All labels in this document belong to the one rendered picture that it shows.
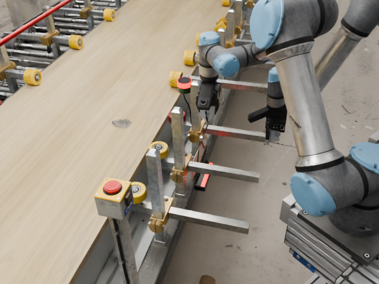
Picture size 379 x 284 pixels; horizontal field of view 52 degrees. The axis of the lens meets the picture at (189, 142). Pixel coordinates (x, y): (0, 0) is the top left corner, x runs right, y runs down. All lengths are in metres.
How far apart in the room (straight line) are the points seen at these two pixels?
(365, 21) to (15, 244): 1.26
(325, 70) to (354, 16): 0.19
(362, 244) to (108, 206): 0.66
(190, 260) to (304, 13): 1.66
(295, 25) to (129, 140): 0.93
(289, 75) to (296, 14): 0.14
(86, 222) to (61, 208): 0.12
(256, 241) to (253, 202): 0.32
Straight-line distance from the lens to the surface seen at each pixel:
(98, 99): 1.96
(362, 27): 1.31
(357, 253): 1.13
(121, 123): 1.75
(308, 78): 0.96
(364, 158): 1.03
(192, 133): 1.71
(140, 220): 1.70
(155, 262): 1.46
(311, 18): 0.99
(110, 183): 0.97
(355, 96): 3.91
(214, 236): 2.42
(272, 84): 1.57
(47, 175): 1.57
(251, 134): 1.74
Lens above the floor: 1.89
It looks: 38 degrees down
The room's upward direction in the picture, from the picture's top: 2 degrees counter-clockwise
